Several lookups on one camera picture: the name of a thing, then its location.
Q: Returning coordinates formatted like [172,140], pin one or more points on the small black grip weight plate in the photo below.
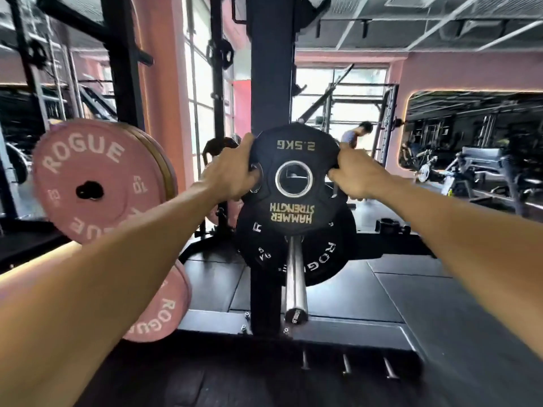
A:
[292,207]

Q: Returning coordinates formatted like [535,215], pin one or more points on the person's right forearm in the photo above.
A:
[466,245]

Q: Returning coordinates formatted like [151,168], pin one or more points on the grey exercise machine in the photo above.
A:
[475,165]

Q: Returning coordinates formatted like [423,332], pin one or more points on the person's left hand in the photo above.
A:
[229,173]

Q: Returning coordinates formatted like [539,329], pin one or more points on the silver barbell sleeve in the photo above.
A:
[295,283]

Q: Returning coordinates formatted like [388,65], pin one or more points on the dark round weight plate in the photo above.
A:
[218,148]

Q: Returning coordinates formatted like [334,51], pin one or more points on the silver storage peg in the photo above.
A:
[390,368]
[305,361]
[346,364]

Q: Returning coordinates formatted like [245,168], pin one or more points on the black power rack frame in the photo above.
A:
[121,59]

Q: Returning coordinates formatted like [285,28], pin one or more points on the person's left forearm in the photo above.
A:
[97,300]

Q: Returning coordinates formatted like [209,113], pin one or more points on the black track light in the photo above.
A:
[364,28]

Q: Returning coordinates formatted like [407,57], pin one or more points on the large pink bumper plate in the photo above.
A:
[89,165]

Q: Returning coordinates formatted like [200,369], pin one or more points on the person's right thumb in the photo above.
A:
[344,153]

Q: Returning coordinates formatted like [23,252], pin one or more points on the person's right hand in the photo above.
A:
[360,177]

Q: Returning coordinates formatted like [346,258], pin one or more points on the black hanging weight plate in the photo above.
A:
[220,54]

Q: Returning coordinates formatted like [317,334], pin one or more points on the person's left thumb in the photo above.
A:
[248,144]

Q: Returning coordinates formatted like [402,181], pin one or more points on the large wall mirror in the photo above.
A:
[471,122]

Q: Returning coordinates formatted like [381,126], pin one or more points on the gold-edged bumper plate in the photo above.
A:
[163,161]

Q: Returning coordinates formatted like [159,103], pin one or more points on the black rack upright post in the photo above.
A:
[271,80]

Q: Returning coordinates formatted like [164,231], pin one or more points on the large black bumper plate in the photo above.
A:
[335,250]

